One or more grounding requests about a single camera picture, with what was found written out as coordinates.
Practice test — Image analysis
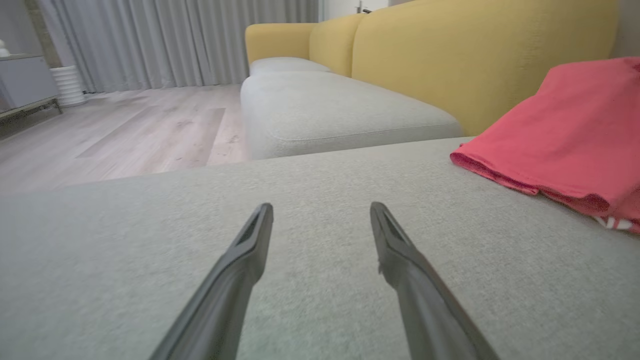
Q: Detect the yellow sofa armrest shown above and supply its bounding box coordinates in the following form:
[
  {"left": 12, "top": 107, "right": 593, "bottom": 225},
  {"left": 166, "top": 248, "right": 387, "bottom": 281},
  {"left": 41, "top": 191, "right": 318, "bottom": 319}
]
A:
[{"left": 244, "top": 22, "right": 321, "bottom": 69}]

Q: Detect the long grey sofa seat cushion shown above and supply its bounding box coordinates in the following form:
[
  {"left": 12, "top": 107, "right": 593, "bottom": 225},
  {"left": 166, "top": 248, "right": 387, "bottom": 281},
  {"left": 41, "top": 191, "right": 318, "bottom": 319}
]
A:
[{"left": 240, "top": 70, "right": 464, "bottom": 161}]

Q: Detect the white ribbed pot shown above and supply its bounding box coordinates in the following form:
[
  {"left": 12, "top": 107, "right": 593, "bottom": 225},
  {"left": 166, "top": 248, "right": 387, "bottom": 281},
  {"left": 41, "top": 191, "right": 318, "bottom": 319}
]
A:
[{"left": 49, "top": 65, "right": 88, "bottom": 108}]

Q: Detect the red and white garment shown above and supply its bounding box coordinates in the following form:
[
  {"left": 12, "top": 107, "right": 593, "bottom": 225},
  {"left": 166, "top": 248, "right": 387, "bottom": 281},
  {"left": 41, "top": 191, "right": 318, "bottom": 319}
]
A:
[{"left": 449, "top": 56, "right": 640, "bottom": 236}]

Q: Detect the grey pleated curtain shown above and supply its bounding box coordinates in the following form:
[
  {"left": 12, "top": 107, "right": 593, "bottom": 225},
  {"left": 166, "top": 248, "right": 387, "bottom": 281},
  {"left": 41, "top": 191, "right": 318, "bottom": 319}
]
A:
[{"left": 37, "top": 0, "right": 321, "bottom": 95}]

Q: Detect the small grey sofa seat cushion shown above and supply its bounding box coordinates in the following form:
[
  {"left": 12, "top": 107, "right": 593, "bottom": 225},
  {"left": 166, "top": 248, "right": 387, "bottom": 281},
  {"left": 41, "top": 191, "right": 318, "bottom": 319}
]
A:
[{"left": 248, "top": 56, "right": 332, "bottom": 77}]

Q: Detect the small yellow sofa back cushion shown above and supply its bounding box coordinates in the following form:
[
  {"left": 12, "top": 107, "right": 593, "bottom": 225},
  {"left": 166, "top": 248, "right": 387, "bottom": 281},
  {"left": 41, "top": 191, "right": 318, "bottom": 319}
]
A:
[{"left": 308, "top": 13, "right": 369, "bottom": 79}]

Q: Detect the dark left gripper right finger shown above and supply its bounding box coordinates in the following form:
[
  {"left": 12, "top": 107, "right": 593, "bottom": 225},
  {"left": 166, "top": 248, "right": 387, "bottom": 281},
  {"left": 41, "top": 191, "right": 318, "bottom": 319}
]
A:
[{"left": 369, "top": 201, "right": 502, "bottom": 360}]

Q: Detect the grey low cabinet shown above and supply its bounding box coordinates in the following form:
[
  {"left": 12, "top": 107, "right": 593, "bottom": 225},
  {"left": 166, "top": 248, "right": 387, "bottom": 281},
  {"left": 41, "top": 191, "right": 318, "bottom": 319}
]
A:
[{"left": 0, "top": 53, "right": 65, "bottom": 124}]

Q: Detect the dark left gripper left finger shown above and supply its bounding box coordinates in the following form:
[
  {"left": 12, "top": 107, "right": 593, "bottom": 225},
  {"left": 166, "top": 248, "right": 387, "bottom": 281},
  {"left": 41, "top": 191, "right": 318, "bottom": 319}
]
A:
[{"left": 149, "top": 202, "right": 275, "bottom": 360}]

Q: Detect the large yellow sofa back cushion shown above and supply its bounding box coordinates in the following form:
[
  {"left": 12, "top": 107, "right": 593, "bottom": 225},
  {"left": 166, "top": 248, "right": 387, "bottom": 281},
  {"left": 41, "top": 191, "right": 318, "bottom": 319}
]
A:
[{"left": 351, "top": 0, "right": 621, "bottom": 137}]

